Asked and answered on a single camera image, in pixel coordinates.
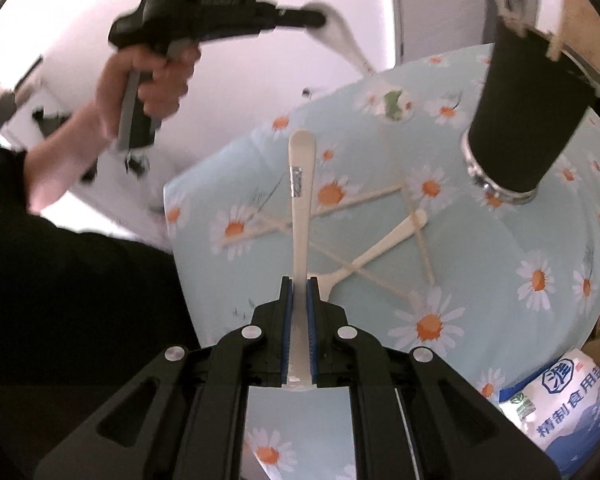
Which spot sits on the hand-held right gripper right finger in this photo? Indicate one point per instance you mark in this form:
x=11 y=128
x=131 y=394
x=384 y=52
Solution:
x=314 y=330

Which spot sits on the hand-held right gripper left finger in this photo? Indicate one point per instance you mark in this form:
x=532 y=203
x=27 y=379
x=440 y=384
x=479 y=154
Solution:
x=286 y=330

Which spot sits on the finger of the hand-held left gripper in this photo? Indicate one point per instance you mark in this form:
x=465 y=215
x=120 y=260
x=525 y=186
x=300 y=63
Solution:
x=300 y=16

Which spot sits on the white ceramic spoon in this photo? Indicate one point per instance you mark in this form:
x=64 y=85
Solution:
x=340 y=40

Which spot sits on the plain cream plastic spoon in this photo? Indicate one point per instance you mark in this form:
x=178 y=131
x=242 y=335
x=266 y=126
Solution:
x=380 y=247

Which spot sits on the pile of wooden chopsticks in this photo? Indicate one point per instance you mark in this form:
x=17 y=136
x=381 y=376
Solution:
x=360 y=200

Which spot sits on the cream spoon with grey tape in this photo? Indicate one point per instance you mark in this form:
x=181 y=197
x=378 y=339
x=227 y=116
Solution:
x=300 y=160

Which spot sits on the black cylindrical utensil holder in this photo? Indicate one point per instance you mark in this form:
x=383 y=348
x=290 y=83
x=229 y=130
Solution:
x=525 y=120

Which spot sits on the person's left forearm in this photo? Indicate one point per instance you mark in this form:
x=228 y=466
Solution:
x=60 y=165

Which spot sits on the person's left hand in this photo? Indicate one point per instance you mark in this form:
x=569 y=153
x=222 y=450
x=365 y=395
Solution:
x=167 y=85

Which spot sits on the grey door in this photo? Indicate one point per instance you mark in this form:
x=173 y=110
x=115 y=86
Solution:
x=440 y=5

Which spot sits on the daisy print blue tablecloth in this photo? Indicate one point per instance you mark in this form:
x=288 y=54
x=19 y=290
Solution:
x=480 y=270

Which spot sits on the person's black shirt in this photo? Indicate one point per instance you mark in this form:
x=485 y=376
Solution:
x=80 y=310

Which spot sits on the white and blue salt bag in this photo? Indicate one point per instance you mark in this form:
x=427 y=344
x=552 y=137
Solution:
x=565 y=405

